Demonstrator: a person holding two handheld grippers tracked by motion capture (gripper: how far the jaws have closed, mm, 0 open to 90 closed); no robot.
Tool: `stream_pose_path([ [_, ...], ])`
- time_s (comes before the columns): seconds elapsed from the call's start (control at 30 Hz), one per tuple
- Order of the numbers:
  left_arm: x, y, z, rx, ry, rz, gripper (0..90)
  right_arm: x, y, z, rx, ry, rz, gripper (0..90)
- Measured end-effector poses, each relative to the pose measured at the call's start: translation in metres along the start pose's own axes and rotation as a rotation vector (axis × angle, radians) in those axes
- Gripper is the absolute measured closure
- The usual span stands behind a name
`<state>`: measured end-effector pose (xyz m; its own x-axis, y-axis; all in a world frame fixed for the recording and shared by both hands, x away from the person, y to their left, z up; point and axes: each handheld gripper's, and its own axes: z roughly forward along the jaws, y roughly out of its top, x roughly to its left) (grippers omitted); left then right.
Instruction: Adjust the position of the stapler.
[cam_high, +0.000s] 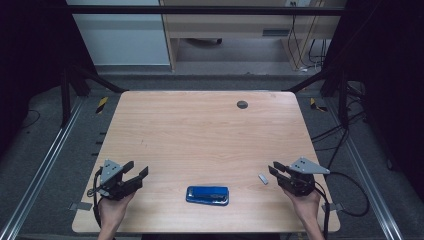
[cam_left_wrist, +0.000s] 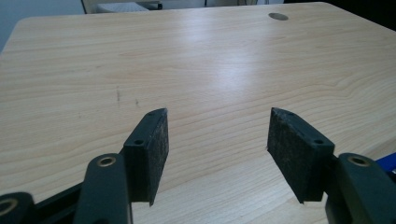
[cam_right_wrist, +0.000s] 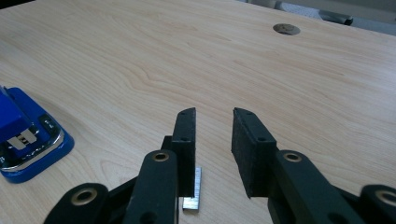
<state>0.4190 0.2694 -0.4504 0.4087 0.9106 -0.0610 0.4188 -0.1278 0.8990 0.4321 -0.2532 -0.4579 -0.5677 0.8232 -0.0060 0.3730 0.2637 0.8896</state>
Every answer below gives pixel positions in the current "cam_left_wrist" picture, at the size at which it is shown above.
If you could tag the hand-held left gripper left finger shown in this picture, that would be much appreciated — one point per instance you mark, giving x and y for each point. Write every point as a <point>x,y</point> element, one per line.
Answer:
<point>146,161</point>

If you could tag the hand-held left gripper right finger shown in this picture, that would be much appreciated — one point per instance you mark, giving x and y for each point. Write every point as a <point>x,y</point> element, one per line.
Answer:
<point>299,155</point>

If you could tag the grey round table grommet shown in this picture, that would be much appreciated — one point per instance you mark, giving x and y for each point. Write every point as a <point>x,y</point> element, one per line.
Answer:
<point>278,16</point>

